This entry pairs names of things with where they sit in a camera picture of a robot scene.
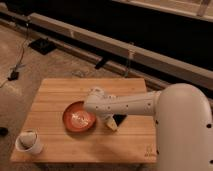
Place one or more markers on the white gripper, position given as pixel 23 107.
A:
pixel 109 121

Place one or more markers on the black bracket on rail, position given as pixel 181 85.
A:
pixel 101 63

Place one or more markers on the black object at left edge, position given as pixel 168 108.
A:
pixel 3 131

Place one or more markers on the orange bowl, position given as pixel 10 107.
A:
pixel 76 119

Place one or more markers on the wooden table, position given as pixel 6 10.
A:
pixel 132 143

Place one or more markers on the black eraser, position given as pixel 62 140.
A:
pixel 119 118

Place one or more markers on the black floor plate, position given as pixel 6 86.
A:
pixel 43 46

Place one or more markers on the white paper cup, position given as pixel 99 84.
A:
pixel 29 142

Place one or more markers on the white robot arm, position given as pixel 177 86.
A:
pixel 183 121

